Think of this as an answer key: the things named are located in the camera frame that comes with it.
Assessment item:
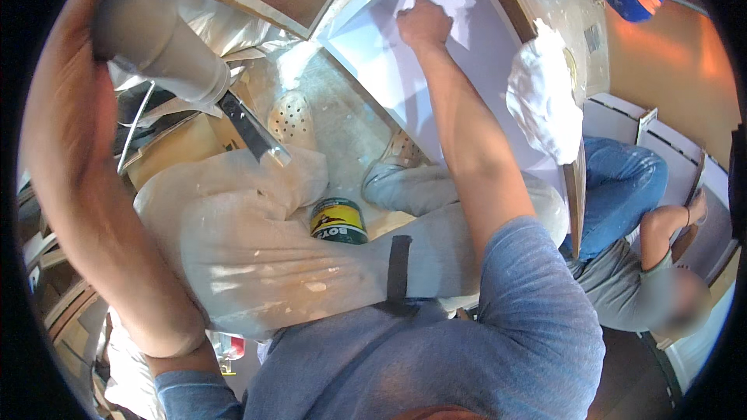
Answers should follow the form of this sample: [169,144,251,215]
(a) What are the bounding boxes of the person's right hand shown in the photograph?
[397,0,455,51]

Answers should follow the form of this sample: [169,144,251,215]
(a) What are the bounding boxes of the person's left hand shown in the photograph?
[54,0,150,72]

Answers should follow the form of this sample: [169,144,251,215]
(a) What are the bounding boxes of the white laminated cabinet panel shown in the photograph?
[315,0,587,259]

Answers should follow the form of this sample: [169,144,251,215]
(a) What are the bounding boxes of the white crumpled cloth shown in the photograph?
[505,19,584,166]

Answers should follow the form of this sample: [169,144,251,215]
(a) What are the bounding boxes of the plywood box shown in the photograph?
[124,112,249,191]

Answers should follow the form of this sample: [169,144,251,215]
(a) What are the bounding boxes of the green and yellow adhesive can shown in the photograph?
[309,197,370,245]

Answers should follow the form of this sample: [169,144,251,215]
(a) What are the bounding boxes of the pile of wooden pieces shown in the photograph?
[18,175,113,412]

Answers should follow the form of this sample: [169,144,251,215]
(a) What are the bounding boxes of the person's body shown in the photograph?
[99,216,606,420]

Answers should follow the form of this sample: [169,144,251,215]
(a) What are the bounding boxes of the white sack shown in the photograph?
[104,309,171,420]

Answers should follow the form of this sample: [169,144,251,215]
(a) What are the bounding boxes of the red and white bottle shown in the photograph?
[209,331,246,375]

